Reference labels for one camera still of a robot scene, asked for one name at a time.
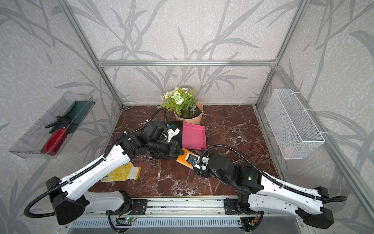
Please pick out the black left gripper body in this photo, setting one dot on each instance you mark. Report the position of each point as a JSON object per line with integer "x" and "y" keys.
{"x": 159, "y": 146}

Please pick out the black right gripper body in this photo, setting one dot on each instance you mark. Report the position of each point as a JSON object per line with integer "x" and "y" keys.
{"x": 209, "y": 173}

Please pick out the orange white sponge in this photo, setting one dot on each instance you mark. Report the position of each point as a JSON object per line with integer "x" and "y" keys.
{"x": 182, "y": 159}

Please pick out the pink top drawer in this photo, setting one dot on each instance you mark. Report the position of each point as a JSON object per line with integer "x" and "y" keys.
{"x": 193, "y": 136}

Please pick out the black mini drawer cabinet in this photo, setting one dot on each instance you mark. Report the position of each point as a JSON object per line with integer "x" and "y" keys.
{"x": 178, "y": 138}

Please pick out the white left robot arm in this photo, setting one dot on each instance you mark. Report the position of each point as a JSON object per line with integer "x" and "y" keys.
{"x": 69, "y": 198}

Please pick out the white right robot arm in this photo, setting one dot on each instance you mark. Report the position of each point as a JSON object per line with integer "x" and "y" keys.
{"x": 258, "y": 191}

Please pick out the beige ribbed flower pot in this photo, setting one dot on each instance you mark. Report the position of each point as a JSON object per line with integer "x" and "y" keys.
{"x": 193, "y": 117}

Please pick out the artificial green flower plant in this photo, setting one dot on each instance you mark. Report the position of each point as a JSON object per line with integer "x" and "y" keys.
{"x": 179, "y": 99}

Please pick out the yellow white work glove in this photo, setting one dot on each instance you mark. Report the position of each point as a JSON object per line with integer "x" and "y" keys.
{"x": 123, "y": 173}

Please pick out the pink item in basket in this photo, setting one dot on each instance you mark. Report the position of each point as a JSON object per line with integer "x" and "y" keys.
{"x": 289, "y": 150}

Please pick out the dark green pad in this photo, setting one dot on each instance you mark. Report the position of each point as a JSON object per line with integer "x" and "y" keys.
{"x": 72, "y": 119}

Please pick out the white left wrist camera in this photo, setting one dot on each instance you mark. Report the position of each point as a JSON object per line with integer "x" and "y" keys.
{"x": 172, "y": 130}

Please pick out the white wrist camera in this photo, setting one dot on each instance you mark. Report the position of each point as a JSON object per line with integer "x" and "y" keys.
{"x": 196, "y": 162}
{"x": 172, "y": 130}

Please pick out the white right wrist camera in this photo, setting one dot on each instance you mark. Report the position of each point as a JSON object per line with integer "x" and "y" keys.
{"x": 196, "y": 162}

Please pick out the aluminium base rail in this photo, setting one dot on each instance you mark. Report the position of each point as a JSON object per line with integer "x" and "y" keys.
{"x": 185, "y": 215}

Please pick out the white wire mesh basket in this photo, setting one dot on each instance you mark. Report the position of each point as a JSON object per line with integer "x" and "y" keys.
{"x": 291, "y": 124}

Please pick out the aluminium cage frame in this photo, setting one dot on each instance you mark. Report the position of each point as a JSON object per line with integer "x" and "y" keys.
{"x": 361, "y": 190}

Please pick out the red handled garden tool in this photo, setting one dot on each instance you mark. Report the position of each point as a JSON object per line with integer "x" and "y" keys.
{"x": 55, "y": 142}

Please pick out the clear plastic wall tray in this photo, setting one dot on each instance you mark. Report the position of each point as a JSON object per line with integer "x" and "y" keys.
{"x": 46, "y": 138}

